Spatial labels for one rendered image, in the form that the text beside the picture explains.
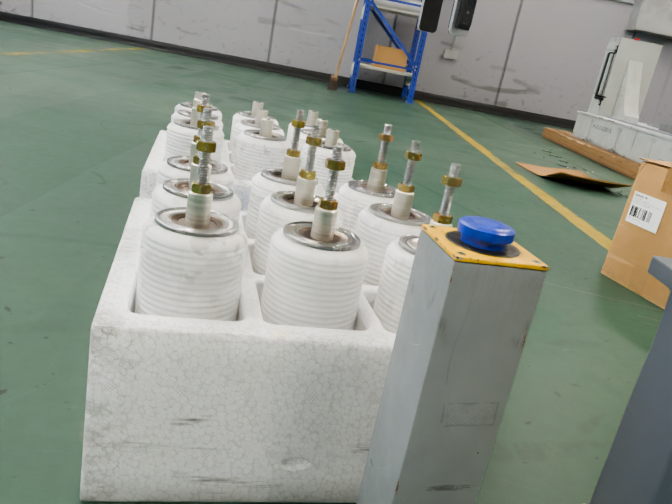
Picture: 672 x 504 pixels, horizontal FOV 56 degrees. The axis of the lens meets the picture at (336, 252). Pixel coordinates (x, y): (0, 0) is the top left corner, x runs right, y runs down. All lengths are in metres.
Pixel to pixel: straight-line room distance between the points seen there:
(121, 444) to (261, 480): 0.13
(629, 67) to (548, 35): 2.23
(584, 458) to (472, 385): 0.43
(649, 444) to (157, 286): 0.45
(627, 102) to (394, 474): 4.47
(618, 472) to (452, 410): 0.24
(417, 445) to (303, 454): 0.18
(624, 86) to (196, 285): 4.51
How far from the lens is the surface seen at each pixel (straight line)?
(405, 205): 0.74
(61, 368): 0.84
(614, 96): 4.97
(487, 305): 0.44
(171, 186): 0.70
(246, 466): 0.63
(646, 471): 0.63
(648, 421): 0.63
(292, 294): 0.58
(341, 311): 0.60
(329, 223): 0.59
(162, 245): 0.56
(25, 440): 0.73
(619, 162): 4.12
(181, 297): 0.57
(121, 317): 0.56
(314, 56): 6.76
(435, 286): 0.44
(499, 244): 0.45
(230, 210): 0.68
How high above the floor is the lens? 0.43
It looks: 18 degrees down
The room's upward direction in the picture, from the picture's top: 11 degrees clockwise
